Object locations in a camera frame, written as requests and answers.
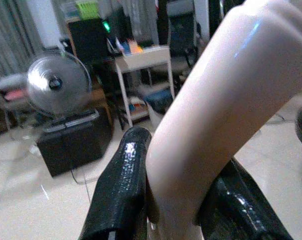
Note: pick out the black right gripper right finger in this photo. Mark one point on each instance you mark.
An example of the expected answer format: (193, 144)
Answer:
(241, 207)

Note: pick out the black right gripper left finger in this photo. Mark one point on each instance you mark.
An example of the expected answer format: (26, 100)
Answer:
(121, 185)

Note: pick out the black storage box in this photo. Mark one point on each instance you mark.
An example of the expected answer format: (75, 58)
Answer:
(73, 145)

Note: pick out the blue bucket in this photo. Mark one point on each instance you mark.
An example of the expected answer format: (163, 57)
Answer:
(159, 100)

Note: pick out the white shelf cart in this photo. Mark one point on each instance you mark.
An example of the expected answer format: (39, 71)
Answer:
(144, 75)

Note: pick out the silver electric fan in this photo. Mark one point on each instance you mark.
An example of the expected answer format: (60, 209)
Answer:
(58, 83)

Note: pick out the black cabinet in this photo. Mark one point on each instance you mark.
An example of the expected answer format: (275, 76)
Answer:
(88, 37)

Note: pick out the black office chair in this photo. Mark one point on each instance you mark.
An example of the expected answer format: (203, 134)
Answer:
(183, 37)

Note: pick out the green box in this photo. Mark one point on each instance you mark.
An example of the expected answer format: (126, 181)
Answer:
(87, 8)

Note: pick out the grey curtain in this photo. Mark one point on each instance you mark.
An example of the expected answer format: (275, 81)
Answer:
(11, 35)

